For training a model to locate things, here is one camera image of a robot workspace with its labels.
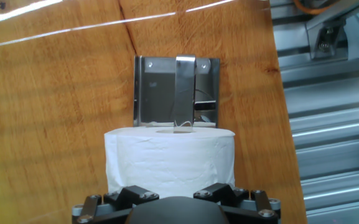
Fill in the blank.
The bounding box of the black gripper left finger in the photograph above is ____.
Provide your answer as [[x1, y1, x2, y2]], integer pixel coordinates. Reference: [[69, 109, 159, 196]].
[[71, 185, 160, 224]]

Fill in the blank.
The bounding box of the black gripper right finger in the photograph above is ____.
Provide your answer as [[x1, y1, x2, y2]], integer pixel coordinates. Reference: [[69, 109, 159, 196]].
[[193, 183, 282, 224]]

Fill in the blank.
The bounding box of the white toilet paper roll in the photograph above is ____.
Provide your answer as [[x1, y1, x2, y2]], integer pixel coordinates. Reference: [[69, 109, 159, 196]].
[[104, 126, 236, 200]]

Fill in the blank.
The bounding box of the steel paper roll holder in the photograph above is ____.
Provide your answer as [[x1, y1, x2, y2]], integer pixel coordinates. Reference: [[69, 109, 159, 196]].
[[133, 55, 221, 133]]

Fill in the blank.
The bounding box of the wooden board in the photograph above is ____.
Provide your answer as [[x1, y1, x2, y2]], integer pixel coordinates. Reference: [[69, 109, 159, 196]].
[[0, 0, 308, 224]]

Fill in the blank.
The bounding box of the metal corner bracket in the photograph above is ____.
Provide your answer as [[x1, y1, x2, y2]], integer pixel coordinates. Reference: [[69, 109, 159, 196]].
[[306, 20, 347, 62]]

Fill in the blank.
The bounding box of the orange cable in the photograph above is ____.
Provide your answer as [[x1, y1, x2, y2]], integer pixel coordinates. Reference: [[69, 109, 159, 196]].
[[292, 0, 327, 16]]

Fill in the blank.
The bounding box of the aluminium frame bar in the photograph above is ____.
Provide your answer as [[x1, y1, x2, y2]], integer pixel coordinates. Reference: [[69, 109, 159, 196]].
[[305, 0, 359, 32]]

